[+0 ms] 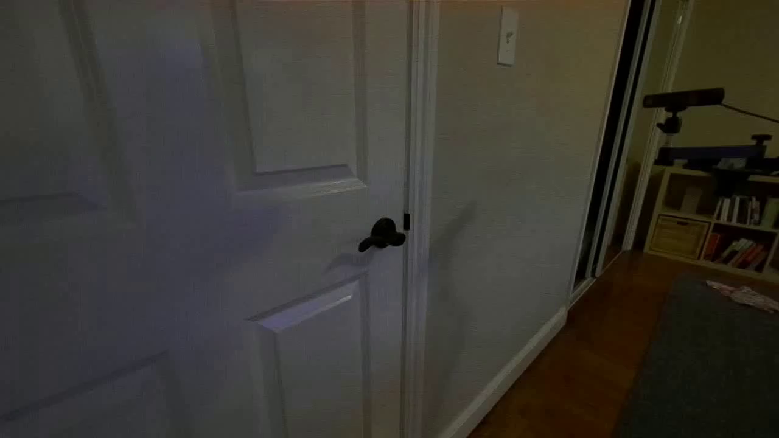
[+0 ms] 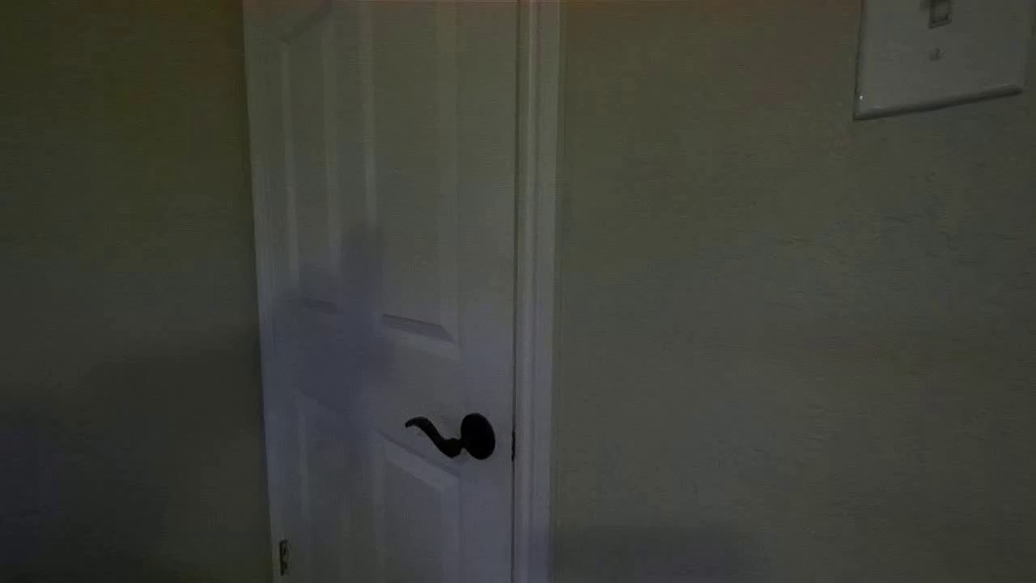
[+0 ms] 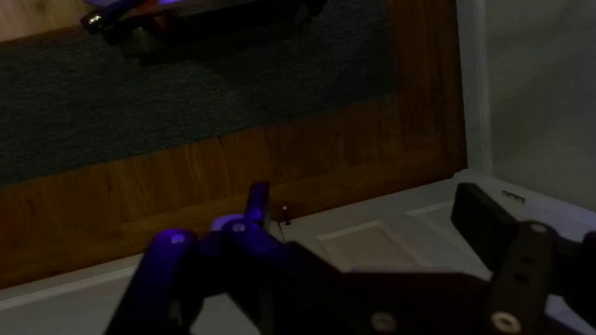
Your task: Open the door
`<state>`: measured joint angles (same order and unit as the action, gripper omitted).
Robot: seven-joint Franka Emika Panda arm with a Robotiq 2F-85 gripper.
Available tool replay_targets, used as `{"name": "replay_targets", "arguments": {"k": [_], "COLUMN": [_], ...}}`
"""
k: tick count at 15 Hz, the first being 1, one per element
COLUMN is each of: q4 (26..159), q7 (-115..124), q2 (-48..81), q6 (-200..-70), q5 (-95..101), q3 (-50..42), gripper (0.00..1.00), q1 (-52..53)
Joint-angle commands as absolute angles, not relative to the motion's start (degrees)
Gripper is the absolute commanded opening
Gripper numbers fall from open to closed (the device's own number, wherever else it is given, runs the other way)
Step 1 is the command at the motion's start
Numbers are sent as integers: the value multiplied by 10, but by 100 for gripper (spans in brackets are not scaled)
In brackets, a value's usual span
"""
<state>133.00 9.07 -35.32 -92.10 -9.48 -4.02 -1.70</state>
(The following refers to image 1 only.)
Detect white panelled door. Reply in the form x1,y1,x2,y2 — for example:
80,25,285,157
0,0,410,438

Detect white door frame trim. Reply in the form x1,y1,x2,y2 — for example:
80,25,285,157
401,0,440,438

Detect dark grey rug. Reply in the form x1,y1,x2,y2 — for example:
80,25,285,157
616,277,779,438

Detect black camera on tripod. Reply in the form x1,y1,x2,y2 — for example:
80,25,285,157
644,87,725,135

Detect black clamp bar stand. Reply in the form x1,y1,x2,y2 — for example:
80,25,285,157
655,135,779,176

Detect white baseboard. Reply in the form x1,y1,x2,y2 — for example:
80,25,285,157
436,310,567,438

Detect black lever door handle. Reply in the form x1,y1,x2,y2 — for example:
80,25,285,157
358,216,406,253

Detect papers on floor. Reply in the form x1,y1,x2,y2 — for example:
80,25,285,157
709,279,779,314

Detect white bookshelf with books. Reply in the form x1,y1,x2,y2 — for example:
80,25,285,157
645,168,779,282

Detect dark sliding closet door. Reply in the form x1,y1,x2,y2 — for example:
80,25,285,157
576,0,657,287

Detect white wall light switch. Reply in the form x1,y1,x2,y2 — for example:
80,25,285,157
496,8,520,65

